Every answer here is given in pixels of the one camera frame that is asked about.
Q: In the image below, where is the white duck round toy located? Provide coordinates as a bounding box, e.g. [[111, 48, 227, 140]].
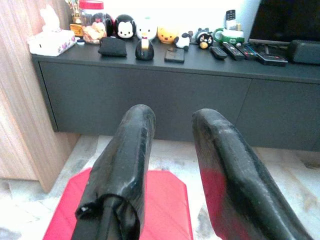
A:
[[136, 16, 158, 41]]

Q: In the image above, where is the small black square case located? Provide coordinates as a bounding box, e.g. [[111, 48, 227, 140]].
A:
[[164, 48, 186, 64]]

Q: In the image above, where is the black set top box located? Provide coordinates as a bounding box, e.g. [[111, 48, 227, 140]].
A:
[[256, 51, 289, 67]]

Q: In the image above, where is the white floral tissue box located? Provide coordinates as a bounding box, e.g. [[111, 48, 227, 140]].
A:
[[27, 4, 76, 57]]

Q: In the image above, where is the small black white plush toy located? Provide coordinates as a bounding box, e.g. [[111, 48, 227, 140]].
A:
[[174, 32, 191, 52]]

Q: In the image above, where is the cordless phone in cradle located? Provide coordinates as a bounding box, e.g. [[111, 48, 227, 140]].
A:
[[224, 9, 238, 31]]

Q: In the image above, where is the light wood grain cabinet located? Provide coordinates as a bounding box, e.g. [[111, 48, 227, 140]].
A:
[[0, 0, 81, 193]]

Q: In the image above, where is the black television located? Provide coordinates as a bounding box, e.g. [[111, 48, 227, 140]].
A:
[[248, 0, 320, 43]]

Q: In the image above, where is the yellow bear round toy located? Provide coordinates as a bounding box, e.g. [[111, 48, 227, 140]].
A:
[[156, 24, 179, 45]]

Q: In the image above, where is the short black remote control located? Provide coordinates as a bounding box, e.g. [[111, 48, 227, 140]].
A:
[[209, 46, 228, 60]]

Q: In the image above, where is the black fabric pouch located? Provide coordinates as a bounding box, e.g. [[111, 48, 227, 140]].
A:
[[97, 36, 128, 57]]

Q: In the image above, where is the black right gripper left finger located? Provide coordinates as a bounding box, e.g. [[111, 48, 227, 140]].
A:
[[71, 104, 157, 240]]

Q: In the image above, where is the gold trophy on wooden base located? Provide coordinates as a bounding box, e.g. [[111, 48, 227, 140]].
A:
[[65, 0, 85, 38]]

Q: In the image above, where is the orange plush toy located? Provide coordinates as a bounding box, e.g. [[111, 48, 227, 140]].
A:
[[82, 21, 107, 45]]

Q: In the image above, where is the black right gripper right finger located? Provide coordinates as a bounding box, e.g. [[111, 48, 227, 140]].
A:
[[191, 108, 315, 240]]

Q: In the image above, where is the black oblong speaker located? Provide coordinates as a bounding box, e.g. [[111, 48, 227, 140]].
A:
[[286, 39, 320, 65]]

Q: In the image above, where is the clear jar with red lid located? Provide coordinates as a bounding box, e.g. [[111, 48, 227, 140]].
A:
[[79, 0, 105, 26]]

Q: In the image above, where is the black Minnie mouse round toy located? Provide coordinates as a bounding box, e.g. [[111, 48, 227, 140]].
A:
[[91, 12, 115, 38]]

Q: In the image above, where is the black Mickey mouse round toy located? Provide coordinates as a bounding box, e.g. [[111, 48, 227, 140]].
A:
[[114, 14, 137, 40]]

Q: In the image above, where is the black round bird toy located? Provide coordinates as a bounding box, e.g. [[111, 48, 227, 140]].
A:
[[195, 27, 215, 50]]

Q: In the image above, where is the green and white round container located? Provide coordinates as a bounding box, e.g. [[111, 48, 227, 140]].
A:
[[213, 27, 245, 46]]

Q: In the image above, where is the black remote with coloured buttons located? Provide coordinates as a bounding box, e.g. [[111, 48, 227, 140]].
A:
[[234, 43, 258, 60]]

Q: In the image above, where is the black low TV cabinet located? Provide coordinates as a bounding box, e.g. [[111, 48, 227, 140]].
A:
[[31, 37, 320, 152]]

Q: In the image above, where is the long black remote control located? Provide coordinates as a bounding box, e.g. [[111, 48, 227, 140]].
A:
[[221, 41, 246, 61]]

